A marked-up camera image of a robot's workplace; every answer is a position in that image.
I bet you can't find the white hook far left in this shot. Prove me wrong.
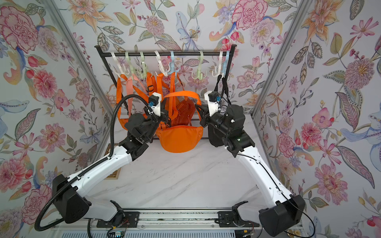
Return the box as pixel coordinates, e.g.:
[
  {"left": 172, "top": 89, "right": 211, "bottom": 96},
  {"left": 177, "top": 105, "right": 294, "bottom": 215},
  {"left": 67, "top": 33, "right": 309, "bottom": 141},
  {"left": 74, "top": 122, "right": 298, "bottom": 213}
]
[{"left": 111, "top": 52, "right": 126, "bottom": 74}]

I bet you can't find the pink crescent bag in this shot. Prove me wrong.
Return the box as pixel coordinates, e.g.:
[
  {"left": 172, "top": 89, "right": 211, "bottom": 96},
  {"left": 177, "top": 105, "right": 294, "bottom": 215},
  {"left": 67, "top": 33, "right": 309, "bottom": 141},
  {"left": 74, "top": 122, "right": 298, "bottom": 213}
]
[{"left": 121, "top": 74, "right": 148, "bottom": 117}]

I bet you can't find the white hook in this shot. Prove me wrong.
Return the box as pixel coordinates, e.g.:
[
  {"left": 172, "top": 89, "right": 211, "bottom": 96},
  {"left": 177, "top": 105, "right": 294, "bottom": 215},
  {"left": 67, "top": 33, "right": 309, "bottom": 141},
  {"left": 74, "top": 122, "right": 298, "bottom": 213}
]
[
  {"left": 211, "top": 51, "right": 223, "bottom": 77},
  {"left": 154, "top": 51, "right": 168, "bottom": 76},
  {"left": 111, "top": 52, "right": 126, "bottom": 74}
]

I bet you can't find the blue hook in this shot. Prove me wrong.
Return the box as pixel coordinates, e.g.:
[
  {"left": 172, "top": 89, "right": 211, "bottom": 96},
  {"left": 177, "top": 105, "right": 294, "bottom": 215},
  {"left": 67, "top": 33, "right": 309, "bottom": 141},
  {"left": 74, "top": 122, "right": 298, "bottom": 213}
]
[
  {"left": 168, "top": 51, "right": 179, "bottom": 74},
  {"left": 221, "top": 51, "right": 230, "bottom": 77}
]

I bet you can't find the dark orange zip bag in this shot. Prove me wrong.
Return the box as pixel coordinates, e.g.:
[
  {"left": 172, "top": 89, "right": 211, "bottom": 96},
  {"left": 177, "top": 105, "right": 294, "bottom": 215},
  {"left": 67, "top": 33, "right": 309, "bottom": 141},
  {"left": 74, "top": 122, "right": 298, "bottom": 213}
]
[{"left": 169, "top": 72, "right": 197, "bottom": 127}]

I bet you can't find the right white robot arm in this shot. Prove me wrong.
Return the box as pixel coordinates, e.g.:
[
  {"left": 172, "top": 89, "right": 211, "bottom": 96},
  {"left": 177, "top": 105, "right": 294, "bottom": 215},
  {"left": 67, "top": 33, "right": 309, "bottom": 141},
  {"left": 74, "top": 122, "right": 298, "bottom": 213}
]
[{"left": 196, "top": 103, "right": 306, "bottom": 237}]

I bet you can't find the orange bag with long straps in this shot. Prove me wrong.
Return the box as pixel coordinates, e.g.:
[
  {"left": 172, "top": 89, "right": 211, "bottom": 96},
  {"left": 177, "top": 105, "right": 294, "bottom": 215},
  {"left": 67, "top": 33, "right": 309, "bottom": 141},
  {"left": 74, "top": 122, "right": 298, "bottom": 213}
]
[{"left": 144, "top": 73, "right": 170, "bottom": 123}]

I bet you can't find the green hook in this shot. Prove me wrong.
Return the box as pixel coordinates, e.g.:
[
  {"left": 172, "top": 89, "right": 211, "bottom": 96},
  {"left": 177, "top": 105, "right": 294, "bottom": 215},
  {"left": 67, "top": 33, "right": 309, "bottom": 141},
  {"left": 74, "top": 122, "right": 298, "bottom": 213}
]
[
  {"left": 125, "top": 52, "right": 136, "bottom": 76},
  {"left": 140, "top": 52, "right": 147, "bottom": 79},
  {"left": 192, "top": 51, "right": 206, "bottom": 80}
]

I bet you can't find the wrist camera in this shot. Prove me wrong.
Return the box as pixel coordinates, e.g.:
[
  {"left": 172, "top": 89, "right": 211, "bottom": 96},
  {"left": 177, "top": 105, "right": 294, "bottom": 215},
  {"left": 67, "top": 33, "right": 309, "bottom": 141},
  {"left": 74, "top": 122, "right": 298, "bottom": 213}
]
[
  {"left": 148, "top": 92, "right": 162, "bottom": 117},
  {"left": 204, "top": 91, "right": 221, "bottom": 117}
]

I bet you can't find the black crossbody bag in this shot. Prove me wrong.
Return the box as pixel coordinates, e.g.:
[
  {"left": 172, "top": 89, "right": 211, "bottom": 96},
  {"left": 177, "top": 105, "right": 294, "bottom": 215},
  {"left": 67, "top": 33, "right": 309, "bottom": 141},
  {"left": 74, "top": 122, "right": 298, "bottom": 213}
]
[{"left": 213, "top": 74, "right": 231, "bottom": 105}]

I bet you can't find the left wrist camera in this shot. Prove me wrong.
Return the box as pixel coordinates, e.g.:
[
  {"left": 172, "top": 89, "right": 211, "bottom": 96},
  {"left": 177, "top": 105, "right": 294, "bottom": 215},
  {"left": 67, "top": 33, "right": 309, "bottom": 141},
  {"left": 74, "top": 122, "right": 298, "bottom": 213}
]
[{"left": 148, "top": 92, "right": 162, "bottom": 117}]

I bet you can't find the black metal clothes rack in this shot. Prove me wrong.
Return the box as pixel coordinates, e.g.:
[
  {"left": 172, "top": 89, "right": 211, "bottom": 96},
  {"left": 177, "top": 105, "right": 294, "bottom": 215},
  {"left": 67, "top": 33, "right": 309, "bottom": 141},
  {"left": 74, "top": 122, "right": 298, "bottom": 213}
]
[{"left": 94, "top": 44, "right": 238, "bottom": 140}]

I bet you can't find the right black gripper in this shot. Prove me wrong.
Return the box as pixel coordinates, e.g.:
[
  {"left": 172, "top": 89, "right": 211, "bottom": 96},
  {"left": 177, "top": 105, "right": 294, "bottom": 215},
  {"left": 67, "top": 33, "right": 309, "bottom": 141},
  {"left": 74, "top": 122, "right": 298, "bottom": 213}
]
[{"left": 198, "top": 105, "right": 235, "bottom": 141}]

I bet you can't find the orange bag far left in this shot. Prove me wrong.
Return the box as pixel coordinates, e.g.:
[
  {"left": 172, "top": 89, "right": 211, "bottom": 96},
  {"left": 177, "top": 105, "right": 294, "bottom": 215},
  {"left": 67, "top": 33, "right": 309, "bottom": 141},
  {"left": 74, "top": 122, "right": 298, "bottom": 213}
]
[{"left": 115, "top": 74, "right": 149, "bottom": 131}]

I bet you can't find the bright orange crescent bag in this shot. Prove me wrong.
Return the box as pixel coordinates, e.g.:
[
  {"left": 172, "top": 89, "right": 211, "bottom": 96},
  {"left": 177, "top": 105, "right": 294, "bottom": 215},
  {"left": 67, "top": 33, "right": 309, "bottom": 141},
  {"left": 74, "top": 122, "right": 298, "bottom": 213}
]
[{"left": 156, "top": 91, "right": 203, "bottom": 153}]

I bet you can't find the wooden chessboard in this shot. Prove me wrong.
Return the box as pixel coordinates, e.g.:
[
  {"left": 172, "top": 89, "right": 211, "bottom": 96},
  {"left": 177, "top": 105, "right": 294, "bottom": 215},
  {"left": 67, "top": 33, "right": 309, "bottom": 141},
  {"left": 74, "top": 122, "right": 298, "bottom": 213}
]
[{"left": 104, "top": 143, "right": 121, "bottom": 179}]

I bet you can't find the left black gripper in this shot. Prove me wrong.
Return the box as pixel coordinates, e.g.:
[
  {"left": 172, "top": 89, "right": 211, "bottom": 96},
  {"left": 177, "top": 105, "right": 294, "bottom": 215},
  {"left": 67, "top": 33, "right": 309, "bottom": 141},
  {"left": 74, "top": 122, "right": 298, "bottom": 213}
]
[{"left": 143, "top": 98, "right": 169, "bottom": 143}]

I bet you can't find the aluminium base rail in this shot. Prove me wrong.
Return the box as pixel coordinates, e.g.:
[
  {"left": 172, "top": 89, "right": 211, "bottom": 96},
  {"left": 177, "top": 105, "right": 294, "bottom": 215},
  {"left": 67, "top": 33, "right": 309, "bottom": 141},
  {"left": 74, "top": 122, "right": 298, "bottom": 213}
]
[{"left": 47, "top": 208, "right": 301, "bottom": 231}]

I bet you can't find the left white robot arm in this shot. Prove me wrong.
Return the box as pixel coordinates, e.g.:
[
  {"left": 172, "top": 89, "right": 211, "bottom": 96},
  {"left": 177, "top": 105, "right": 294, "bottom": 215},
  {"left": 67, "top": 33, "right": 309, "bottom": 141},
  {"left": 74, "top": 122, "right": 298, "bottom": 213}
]
[{"left": 34, "top": 110, "right": 168, "bottom": 232}]

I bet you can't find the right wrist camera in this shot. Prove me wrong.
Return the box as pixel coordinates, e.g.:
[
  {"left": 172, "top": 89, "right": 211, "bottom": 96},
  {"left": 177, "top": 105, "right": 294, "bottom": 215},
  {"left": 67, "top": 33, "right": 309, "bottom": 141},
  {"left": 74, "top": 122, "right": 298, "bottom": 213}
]
[{"left": 204, "top": 91, "right": 221, "bottom": 117}]

